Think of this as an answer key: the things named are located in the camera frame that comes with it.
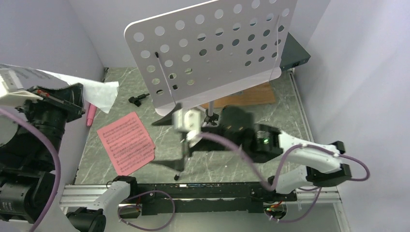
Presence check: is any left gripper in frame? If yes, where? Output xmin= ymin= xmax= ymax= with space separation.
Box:
xmin=16 ymin=81 xmax=86 ymax=165

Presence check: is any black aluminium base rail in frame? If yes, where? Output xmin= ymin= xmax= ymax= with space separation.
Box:
xmin=120 ymin=182 xmax=317 ymax=216

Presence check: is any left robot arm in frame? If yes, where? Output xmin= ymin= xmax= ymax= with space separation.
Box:
xmin=0 ymin=83 xmax=139 ymax=232

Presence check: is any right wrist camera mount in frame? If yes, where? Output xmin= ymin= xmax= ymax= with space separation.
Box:
xmin=172 ymin=109 xmax=203 ymax=147

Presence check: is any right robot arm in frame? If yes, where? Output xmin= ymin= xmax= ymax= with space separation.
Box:
xmin=153 ymin=104 xmax=352 ymax=201

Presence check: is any pink sheet music page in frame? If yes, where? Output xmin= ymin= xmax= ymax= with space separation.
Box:
xmin=97 ymin=112 xmax=155 ymax=176

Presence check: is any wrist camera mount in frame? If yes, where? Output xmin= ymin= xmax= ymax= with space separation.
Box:
xmin=172 ymin=109 xmax=203 ymax=147
xmin=0 ymin=68 xmax=43 ymax=107

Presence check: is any wooden board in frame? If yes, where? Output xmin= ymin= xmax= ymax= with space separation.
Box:
xmin=214 ymin=82 xmax=276 ymax=109

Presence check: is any dark teal rack unit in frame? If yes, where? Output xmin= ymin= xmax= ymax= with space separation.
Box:
xmin=280 ymin=33 xmax=311 ymax=71

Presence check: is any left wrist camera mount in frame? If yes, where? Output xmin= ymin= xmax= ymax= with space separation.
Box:
xmin=0 ymin=68 xmax=43 ymax=107

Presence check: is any white sheet music page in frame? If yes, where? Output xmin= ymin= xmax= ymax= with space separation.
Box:
xmin=0 ymin=64 xmax=119 ymax=113

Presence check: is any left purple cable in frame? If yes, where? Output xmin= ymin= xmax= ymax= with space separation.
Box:
xmin=0 ymin=107 xmax=62 ymax=232

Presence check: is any lilac perforated music stand desk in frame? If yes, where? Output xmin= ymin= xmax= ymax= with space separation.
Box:
xmin=124 ymin=0 xmax=297 ymax=116

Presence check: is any black microphone desk stand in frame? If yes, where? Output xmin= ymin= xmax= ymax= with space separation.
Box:
xmin=128 ymin=93 xmax=150 ymax=107

